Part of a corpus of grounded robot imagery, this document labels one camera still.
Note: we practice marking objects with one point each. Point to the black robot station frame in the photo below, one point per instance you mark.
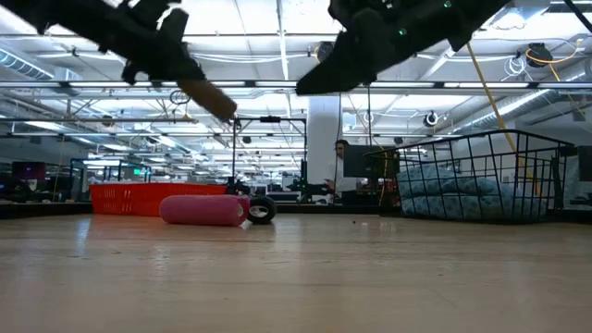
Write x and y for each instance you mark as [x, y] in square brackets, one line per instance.
[270, 119]

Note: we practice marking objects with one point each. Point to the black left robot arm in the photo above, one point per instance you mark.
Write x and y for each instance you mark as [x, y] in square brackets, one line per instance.
[37, 11]

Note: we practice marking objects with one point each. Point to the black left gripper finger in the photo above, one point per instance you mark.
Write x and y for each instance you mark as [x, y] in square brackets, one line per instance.
[171, 65]

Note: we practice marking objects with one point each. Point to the red plastic basket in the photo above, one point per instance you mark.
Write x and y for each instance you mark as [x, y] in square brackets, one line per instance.
[134, 199]

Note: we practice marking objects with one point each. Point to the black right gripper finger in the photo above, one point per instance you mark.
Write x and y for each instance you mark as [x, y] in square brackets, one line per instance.
[342, 69]

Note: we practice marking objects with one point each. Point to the dark computer monitor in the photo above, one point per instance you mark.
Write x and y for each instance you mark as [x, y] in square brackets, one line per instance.
[365, 162]

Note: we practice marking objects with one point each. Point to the person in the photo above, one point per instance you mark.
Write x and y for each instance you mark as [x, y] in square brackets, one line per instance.
[341, 176]

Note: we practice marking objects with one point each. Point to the black bandage roll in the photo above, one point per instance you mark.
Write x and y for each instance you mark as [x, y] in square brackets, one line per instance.
[262, 210]

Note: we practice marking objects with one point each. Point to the pink bandage roll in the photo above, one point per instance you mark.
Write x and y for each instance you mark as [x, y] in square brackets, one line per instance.
[199, 210]

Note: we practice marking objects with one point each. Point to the white building pillar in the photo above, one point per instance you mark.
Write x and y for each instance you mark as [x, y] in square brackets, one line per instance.
[323, 139]

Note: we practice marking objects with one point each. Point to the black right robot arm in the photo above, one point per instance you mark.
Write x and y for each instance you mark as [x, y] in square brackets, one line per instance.
[483, 11]

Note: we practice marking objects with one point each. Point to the blue patterned soft pack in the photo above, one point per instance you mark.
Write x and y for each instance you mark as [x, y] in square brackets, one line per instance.
[444, 194]

